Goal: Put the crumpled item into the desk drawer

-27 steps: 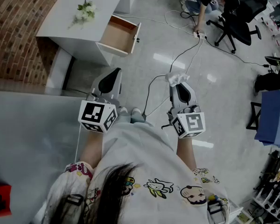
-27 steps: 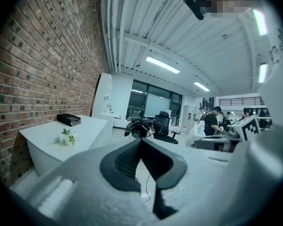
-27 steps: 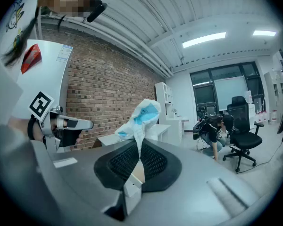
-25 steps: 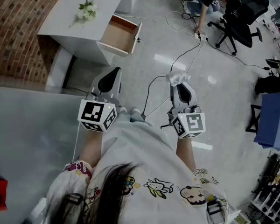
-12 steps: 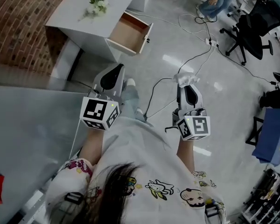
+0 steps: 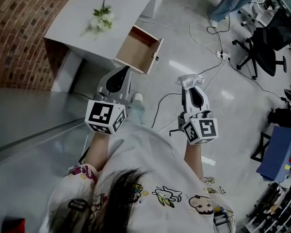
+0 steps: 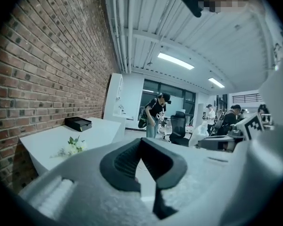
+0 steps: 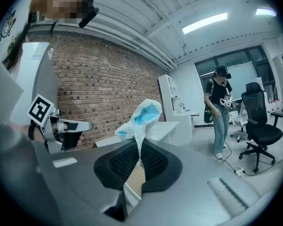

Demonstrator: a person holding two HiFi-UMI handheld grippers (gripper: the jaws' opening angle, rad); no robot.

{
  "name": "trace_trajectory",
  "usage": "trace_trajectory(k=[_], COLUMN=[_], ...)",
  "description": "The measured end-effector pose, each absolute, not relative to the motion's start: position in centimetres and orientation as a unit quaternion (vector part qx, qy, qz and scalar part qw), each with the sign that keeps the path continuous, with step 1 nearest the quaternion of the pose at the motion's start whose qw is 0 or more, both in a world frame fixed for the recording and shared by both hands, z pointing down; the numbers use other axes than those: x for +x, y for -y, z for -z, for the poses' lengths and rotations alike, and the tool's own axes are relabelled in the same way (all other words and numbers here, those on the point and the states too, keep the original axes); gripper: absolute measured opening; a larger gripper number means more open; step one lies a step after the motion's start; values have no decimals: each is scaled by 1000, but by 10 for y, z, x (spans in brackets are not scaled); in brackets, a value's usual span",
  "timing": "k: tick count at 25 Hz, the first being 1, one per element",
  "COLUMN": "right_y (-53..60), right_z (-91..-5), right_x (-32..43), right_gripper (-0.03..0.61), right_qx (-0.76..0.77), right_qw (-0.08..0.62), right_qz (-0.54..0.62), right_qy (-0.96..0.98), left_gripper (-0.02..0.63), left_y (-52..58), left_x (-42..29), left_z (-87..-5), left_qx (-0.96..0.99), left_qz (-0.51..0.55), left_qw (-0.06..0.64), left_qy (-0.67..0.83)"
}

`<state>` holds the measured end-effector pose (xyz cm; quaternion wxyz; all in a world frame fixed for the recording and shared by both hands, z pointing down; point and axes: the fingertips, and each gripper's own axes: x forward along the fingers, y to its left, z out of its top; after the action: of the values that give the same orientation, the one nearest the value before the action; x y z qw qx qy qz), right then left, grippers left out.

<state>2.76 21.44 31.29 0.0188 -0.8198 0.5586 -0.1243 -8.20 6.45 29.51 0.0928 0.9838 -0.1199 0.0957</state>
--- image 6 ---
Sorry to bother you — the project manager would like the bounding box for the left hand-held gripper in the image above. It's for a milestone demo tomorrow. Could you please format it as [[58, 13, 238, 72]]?
[[84, 66, 132, 136]]

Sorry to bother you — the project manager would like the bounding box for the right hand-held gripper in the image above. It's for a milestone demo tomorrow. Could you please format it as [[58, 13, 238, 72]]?
[[177, 85, 220, 146]]

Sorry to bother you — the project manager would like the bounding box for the white paper item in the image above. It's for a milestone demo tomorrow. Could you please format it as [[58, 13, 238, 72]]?
[[175, 73, 207, 91]]

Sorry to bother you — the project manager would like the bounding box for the wooden desk drawer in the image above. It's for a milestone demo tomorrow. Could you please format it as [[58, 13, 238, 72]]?
[[114, 24, 165, 75]]

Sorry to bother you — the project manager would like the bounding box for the person's left forearm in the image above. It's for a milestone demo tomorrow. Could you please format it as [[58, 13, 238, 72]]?
[[83, 129, 113, 172]]

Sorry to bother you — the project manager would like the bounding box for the person's right forearm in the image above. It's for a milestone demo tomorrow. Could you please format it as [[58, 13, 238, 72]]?
[[183, 141, 205, 180]]

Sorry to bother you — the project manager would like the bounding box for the white desk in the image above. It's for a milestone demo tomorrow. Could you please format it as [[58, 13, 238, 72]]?
[[43, 0, 162, 93]]

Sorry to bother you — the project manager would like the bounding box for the person's blue jeans leg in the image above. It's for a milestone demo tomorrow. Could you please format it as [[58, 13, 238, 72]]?
[[127, 100, 146, 127]]

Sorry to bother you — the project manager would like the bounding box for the person's white shoe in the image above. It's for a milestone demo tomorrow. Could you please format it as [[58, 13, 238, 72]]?
[[131, 92, 144, 103]]

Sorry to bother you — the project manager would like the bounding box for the black folding stand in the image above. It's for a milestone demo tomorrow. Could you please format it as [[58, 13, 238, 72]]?
[[250, 132, 273, 164]]

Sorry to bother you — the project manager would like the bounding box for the white cartoon print shirt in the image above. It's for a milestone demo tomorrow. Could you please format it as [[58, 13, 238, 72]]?
[[46, 120, 236, 233]]

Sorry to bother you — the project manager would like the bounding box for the blue covered box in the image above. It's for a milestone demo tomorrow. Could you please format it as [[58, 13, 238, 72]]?
[[255, 126, 291, 182]]

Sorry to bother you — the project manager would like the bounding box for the white power strip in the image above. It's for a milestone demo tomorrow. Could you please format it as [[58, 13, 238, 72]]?
[[216, 50, 231, 61]]

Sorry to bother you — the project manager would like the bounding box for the black equipment on tripod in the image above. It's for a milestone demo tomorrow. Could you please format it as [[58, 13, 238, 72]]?
[[267, 87, 291, 132]]

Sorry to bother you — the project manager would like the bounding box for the white flower bouquet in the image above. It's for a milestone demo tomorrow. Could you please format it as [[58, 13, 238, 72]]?
[[81, 0, 116, 37]]

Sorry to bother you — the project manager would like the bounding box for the black office chair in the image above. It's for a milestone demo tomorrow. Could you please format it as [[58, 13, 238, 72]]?
[[232, 10, 291, 81]]

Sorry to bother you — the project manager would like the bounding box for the cluttered storage shelf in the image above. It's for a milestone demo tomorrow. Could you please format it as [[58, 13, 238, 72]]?
[[244, 180, 291, 233]]

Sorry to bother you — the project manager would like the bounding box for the white office chair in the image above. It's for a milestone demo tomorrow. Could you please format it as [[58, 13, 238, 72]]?
[[238, 0, 275, 28]]

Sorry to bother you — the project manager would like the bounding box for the red object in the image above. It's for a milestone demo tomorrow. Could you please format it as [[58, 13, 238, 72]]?
[[1, 216, 27, 233]]

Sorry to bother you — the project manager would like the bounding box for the thin black floor cable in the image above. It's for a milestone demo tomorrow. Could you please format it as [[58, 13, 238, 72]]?
[[228, 58, 286, 101]]

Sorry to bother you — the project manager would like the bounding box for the black strap buckle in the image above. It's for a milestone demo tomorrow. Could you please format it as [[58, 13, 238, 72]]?
[[67, 199, 88, 213], [213, 213, 228, 226]]

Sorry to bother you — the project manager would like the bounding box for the long white floor cable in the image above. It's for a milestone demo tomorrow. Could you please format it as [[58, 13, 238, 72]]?
[[136, 17, 224, 55]]

